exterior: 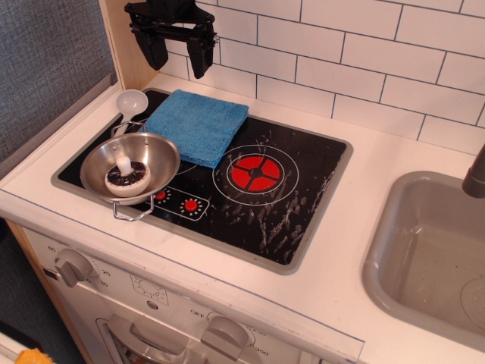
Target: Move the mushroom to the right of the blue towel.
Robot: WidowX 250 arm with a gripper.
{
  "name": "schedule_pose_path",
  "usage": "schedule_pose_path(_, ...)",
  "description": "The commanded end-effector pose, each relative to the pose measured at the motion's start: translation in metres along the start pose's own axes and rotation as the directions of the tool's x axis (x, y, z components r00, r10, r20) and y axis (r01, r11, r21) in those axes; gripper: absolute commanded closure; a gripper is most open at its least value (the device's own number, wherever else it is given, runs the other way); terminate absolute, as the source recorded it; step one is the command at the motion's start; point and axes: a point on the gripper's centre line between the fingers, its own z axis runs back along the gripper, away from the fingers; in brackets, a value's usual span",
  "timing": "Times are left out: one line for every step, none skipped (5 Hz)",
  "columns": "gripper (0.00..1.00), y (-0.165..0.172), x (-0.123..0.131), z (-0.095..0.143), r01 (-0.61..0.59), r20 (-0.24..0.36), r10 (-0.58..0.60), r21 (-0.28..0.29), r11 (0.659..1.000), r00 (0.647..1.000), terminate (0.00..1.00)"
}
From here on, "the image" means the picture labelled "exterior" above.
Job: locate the stainless steel bowl with handles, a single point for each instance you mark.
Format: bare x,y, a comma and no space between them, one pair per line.
159,153

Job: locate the grey faucet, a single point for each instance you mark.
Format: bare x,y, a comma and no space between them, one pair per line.
474,181

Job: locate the grey right oven knob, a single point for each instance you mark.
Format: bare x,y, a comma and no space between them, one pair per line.
226,337

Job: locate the grey oven knob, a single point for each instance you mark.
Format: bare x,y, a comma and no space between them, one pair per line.
226,337
72,267

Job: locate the black toy stovetop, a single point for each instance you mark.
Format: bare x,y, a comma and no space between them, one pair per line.
263,201

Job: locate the white plastic ladle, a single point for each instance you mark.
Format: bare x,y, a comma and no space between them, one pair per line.
129,103

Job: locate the blue folded towel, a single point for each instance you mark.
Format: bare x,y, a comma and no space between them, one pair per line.
201,127

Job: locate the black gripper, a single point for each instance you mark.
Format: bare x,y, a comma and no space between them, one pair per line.
152,22

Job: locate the grey sink basin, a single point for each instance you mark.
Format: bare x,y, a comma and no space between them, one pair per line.
425,265

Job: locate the grey left oven knob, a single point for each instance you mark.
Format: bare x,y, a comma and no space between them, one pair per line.
72,267

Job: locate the grey oven door handle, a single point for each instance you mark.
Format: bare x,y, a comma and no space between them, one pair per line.
141,344

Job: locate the yellow object at corner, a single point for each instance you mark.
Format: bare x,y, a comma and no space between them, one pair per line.
33,356

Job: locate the white toy mushroom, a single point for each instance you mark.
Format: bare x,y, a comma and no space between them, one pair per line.
127,178

